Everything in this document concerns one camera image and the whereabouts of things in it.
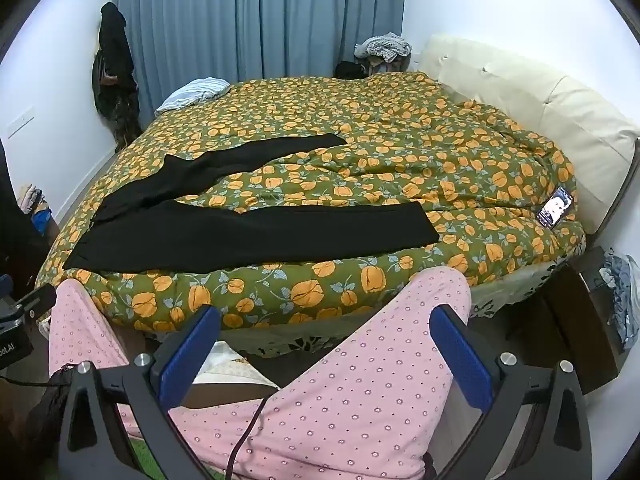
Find black cable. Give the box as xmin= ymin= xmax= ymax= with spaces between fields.
xmin=226 ymin=394 xmax=273 ymax=480

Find blue curtain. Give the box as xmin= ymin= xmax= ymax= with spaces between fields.
xmin=111 ymin=0 xmax=407 ymax=133

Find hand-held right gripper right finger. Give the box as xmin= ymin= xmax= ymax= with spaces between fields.
xmin=429 ymin=304 xmax=593 ymax=480

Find grey white clothes pile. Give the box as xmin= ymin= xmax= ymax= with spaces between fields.
xmin=354 ymin=33 xmax=413 ymax=63

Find blue grey crumpled clothes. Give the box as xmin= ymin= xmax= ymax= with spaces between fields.
xmin=599 ymin=247 xmax=640 ymax=356

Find dark hanging clothes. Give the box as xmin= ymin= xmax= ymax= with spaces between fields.
xmin=92 ymin=2 xmax=142 ymax=153

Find colourful clothes pile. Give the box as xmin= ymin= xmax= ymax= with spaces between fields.
xmin=19 ymin=184 xmax=53 ymax=233

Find dark wooden nightstand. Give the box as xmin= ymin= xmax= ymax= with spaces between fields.
xmin=542 ymin=247 xmax=633 ymax=396

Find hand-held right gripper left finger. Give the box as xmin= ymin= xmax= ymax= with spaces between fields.
xmin=57 ymin=304 xmax=223 ymax=480

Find light striped pillow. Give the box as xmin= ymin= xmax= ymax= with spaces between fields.
xmin=155 ymin=77 xmax=231 ymax=113

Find black bag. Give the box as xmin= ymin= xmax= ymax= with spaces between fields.
xmin=334 ymin=61 xmax=368 ymax=80

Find cream padded headboard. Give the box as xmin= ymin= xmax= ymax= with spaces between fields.
xmin=417 ymin=34 xmax=640 ymax=235

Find smartphone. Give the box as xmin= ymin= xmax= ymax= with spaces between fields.
xmin=535 ymin=186 xmax=574 ymax=230

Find green floral blanket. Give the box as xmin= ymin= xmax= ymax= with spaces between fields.
xmin=34 ymin=71 xmax=587 ymax=333

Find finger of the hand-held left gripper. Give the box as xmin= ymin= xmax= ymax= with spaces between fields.
xmin=14 ymin=283 xmax=57 ymax=317

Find person's right pink pajama leg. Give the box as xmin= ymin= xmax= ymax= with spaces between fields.
xmin=120 ymin=266 xmax=472 ymax=480

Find black pants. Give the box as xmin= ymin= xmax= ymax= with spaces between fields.
xmin=64 ymin=133 xmax=441 ymax=272

